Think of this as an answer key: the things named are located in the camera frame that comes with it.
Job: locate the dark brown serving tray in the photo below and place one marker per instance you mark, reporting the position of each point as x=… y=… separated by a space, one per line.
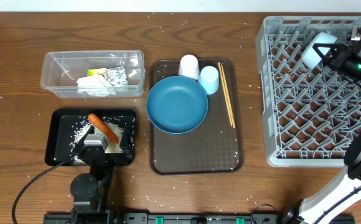
x=213 y=147

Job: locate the light blue plastic cup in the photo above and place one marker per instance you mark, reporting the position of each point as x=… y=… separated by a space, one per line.
x=209 y=79

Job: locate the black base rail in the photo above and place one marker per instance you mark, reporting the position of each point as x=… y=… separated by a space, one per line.
x=144 y=218

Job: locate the silver foil snack wrapper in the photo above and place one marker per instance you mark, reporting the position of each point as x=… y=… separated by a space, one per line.
x=111 y=77

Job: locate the black waste tray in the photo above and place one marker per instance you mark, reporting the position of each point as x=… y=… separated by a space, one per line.
x=65 y=121

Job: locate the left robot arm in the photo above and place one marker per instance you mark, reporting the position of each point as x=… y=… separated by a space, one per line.
x=90 y=190

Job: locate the light blue bowl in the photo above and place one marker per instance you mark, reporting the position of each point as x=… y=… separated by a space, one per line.
x=310 y=57

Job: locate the grey dishwasher rack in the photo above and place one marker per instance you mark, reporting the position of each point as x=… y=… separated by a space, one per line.
x=310 y=115

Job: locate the pile of rice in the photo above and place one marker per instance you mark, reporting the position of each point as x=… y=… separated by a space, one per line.
x=112 y=148

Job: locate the wooden chopstick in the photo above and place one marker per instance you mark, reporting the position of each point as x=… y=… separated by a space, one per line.
x=228 y=96
x=225 y=93

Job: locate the pink plastic cup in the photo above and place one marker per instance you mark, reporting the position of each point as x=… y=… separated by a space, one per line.
x=189 y=67

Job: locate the white tissue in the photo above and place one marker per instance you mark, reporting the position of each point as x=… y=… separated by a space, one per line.
x=95 y=86

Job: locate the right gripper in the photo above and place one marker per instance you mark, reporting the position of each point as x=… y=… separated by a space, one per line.
x=340 y=60

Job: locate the dark blue plate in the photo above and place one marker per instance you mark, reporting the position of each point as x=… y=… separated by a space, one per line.
x=177 y=105

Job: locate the clear plastic bin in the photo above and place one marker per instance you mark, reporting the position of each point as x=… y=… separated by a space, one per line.
x=61 y=70

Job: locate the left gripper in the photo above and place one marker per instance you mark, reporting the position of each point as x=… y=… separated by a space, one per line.
x=128 y=150

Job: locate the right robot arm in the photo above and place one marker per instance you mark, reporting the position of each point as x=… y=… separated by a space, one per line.
x=345 y=188

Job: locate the orange carrot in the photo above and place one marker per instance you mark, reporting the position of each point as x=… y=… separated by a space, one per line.
x=101 y=126

